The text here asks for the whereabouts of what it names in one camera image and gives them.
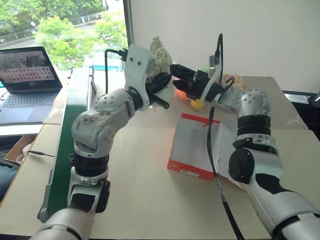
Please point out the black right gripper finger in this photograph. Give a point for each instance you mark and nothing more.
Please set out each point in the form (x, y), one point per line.
(182, 72)
(185, 88)

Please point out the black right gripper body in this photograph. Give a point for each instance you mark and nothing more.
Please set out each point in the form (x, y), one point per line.
(198, 86)

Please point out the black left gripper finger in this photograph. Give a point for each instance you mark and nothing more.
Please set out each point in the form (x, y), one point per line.
(156, 91)
(162, 79)

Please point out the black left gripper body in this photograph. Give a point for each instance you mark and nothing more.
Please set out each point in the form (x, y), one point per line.
(160, 102)

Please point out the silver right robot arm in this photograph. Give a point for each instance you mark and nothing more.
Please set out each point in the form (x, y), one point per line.
(252, 100)

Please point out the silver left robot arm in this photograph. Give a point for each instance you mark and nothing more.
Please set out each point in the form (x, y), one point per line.
(100, 125)

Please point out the orange shoebox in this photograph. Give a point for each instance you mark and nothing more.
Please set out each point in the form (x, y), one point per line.
(190, 140)

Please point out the orange toy fruit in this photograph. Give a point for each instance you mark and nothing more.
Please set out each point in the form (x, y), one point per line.
(182, 95)

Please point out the yellow toy fruit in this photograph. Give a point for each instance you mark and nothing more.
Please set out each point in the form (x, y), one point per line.
(197, 104)

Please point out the clear bag of toys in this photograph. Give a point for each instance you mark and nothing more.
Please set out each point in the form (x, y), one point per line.
(236, 81)

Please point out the green conveyor belt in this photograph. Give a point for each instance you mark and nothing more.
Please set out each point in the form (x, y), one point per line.
(62, 130)

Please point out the dark grey laptop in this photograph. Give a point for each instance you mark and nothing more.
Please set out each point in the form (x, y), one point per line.
(25, 82)

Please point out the white shelf board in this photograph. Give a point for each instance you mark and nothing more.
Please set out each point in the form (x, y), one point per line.
(17, 130)

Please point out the brown cardboard box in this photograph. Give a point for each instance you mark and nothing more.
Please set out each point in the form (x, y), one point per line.
(17, 150)

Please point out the blue fabric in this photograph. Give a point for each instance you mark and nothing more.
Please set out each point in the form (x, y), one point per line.
(7, 181)

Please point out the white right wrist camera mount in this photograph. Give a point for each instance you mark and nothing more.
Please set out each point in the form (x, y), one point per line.
(207, 91)

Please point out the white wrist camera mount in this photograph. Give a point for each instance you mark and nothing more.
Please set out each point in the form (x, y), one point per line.
(207, 91)
(136, 72)

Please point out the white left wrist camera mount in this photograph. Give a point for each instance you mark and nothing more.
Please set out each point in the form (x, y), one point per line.
(136, 72)

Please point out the grey window frame post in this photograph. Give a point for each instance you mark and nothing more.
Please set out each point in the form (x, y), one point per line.
(128, 25)

